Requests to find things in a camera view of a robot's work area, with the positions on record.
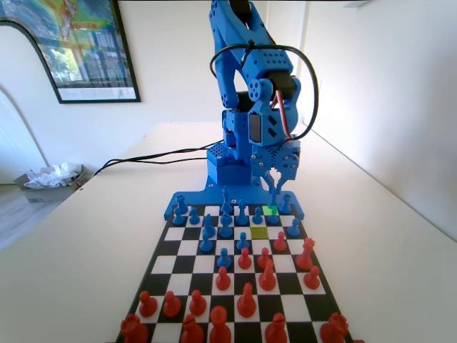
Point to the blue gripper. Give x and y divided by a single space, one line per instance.
274 163

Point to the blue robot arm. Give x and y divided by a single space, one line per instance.
223 71

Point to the blue chess pawn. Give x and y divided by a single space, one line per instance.
273 218
178 219
206 246
224 261
293 230
242 244
193 218
257 217

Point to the blue chess king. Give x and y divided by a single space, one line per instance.
225 196

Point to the red chess pawn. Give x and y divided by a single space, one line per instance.
197 306
263 256
171 307
147 307
312 282
244 262
280 244
223 282

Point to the black and white chessboard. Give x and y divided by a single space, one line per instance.
200 264

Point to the red chess rook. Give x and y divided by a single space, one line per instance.
333 328
134 330

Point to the small red object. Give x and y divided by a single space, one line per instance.
358 341

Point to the black framed poster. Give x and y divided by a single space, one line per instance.
89 53

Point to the crumpled clear plastic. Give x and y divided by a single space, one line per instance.
46 178

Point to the cardboard box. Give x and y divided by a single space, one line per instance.
43 196

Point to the white arched panel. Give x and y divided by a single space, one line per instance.
14 64

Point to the blue base plate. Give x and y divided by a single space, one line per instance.
200 196

